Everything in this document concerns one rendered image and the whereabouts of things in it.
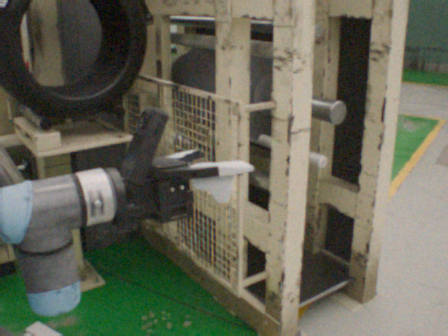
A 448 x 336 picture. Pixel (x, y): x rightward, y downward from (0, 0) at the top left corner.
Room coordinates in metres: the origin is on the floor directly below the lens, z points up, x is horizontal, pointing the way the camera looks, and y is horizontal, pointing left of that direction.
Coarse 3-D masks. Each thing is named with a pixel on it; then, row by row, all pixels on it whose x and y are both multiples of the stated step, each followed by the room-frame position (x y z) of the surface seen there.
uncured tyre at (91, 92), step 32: (32, 0) 1.56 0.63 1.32; (96, 0) 1.98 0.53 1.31; (128, 0) 1.77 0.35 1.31; (0, 32) 1.52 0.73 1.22; (128, 32) 1.96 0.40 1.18; (0, 64) 1.52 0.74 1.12; (96, 64) 1.97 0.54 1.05; (128, 64) 1.75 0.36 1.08; (32, 96) 1.55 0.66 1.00; (64, 96) 1.61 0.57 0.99; (96, 96) 1.68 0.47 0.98
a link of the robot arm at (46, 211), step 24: (0, 192) 0.54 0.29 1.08; (24, 192) 0.54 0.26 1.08; (48, 192) 0.56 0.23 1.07; (72, 192) 0.57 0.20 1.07; (0, 216) 0.52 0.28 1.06; (24, 216) 0.53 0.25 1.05; (48, 216) 0.54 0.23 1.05; (72, 216) 0.56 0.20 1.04; (24, 240) 0.53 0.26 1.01; (48, 240) 0.54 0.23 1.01
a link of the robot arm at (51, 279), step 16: (16, 256) 0.60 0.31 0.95; (32, 256) 0.53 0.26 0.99; (48, 256) 0.54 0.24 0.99; (64, 256) 0.55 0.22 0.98; (32, 272) 0.54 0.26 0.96; (48, 272) 0.54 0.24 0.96; (64, 272) 0.55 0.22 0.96; (32, 288) 0.54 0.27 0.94; (48, 288) 0.54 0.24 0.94; (64, 288) 0.54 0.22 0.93; (32, 304) 0.54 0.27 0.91; (48, 304) 0.54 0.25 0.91; (64, 304) 0.54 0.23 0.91
